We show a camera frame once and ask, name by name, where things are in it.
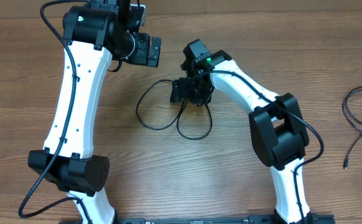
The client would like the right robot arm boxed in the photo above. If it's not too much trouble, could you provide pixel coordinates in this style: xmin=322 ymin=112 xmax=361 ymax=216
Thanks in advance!
xmin=170 ymin=39 xmax=310 ymax=223

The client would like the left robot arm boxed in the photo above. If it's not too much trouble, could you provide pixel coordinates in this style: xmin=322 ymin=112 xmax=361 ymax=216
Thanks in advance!
xmin=28 ymin=1 xmax=161 ymax=223

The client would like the thin black usb cable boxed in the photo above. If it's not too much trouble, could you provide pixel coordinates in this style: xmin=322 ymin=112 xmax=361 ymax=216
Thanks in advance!
xmin=341 ymin=86 xmax=362 ymax=170

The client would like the thick black usb cable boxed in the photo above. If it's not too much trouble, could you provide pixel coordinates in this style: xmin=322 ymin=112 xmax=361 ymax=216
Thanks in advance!
xmin=135 ymin=79 xmax=213 ymax=141

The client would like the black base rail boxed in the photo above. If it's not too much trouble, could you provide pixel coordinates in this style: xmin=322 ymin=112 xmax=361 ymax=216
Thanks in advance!
xmin=59 ymin=213 xmax=336 ymax=224

